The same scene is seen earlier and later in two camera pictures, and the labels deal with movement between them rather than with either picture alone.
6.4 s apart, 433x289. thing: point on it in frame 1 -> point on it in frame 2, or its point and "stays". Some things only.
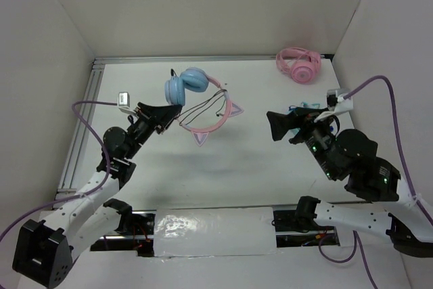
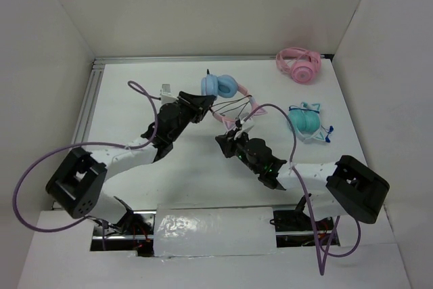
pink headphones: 303,65 stays
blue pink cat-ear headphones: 195,79 -> 224,86
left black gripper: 158,118 -> 199,104
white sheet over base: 217,231 stays
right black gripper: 301,118 -> 226,141
